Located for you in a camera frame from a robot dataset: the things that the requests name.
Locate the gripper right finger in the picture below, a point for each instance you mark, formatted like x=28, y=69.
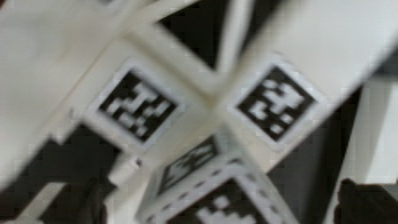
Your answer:
x=366, y=203

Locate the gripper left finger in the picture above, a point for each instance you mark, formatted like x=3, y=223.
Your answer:
x=69, y=204

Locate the white tagged cube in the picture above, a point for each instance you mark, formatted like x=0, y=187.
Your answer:
x=211, y=190

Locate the white chair back frame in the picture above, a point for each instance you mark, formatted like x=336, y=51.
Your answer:
x=131, y=74

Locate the white L-shaped fence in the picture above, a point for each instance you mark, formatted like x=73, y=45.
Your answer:
x=369, y=162

